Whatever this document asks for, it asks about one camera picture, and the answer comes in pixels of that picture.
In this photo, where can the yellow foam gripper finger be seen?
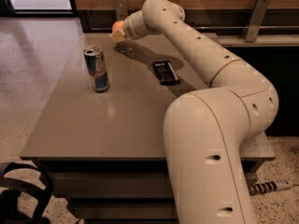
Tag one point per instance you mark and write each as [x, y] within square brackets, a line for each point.
[118, 36]

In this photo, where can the left metal wall bracket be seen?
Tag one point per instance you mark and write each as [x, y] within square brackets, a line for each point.
[121, 9]

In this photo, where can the blue silver drink can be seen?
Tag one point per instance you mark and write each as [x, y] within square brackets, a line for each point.
[96, 65]

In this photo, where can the metal wall bracket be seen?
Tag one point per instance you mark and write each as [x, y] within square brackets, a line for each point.
[251, 30]
[121, 9]

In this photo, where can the grey low shelf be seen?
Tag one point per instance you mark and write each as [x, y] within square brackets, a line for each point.
[237, 41]

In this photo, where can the right metal wall bracket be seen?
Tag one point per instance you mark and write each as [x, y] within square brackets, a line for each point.
[251, 30]

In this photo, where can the black snack bar packet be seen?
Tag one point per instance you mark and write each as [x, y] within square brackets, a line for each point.
[165, 73]

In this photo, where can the orange fruit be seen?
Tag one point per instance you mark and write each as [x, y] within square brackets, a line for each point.
[117, 26]

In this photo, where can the grey drawer cabinet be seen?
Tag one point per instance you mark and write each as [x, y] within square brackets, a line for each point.
[105, 151]

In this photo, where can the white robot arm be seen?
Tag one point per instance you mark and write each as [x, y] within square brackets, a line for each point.
[204, 130]

